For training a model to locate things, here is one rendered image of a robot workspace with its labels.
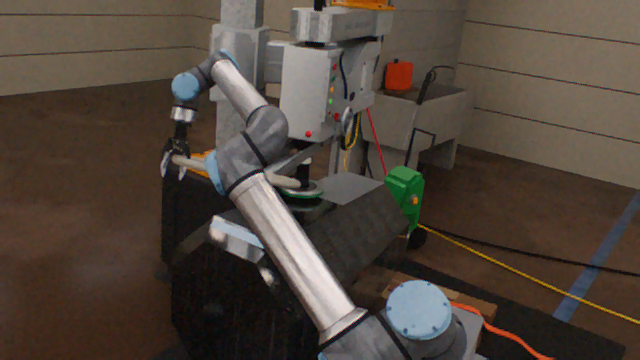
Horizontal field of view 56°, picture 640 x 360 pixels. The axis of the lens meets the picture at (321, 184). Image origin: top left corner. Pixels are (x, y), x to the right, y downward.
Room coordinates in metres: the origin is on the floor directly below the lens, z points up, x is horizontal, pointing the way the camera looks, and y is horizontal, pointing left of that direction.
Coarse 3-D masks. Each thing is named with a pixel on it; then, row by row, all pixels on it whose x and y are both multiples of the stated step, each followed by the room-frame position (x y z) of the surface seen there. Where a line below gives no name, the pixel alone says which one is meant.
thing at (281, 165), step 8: (336, 136) 2.90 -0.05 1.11; (288, 144) 2.68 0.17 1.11; (312, 144) 2.68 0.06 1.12; (320, 144) 2.76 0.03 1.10; (288, 152) 2.67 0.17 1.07; (304, 152) 2.58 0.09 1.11; (312, 152) 2.67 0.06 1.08; (280, 160) 2.55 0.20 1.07; (288, 160) 2.43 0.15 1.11; (296, 160) 2.50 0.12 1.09; (304, 160) 2.59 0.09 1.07; (264, 168) 2.43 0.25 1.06; (272, 168) 2.44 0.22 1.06; (280, 168) 2.34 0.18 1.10; (288, 168) 2.42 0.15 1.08
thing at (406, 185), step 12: (432, 144) 4.15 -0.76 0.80; (408, 156) 4.30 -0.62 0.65; (396, 168) 4.21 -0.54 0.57; (408, 168) 4.21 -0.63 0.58; (384, 180) 4.17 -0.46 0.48; (396, 180) 4.11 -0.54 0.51; (408, 180) 4.05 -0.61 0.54; (420, 180) 4.08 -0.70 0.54; (396, 192) 4.04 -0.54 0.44; (408, 192) 4.01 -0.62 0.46; (420, 192) 4.09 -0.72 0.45; (408, 204) 4.02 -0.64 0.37; (420, 204) 4.11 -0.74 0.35; (408, 216) 4.03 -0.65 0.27; (420, 228) 4.08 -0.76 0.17; (408, 240) 4.05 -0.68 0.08; (420, 240) 4.08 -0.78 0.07
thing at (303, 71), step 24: (288, 48) 2.68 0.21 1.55; (312, 48) 2.65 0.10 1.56; (336, 48) 2.73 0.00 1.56; (288, 72) 2.67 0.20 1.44; (312, 72) 2.63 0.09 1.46; (336, 72) 2.73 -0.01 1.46; (288, 96) 2.67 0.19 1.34; (312, 96) 2.63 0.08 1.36; (336, 96) 2.76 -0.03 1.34; (288, 120) 2.67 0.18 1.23; (312, 120) 2.63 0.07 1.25
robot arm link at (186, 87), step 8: (184, 72) 1.99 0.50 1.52; (192, 72) 2.00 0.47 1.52; (200, 72) 2.00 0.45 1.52; (176, 80) 1.97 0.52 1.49; (184, 80) 1.97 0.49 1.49; (192, 80) 1.98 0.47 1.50; (200, 80) 1.99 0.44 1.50; (176, 88) 1.97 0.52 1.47; (184, 88) 1.97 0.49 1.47; (192, 88) 1.97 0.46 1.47; (200, 88) 2.00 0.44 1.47; (208, 88) 2.02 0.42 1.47; (176, 96) 1.97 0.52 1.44; (184, 96) 1.96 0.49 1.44; (192, 96) 1.97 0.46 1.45
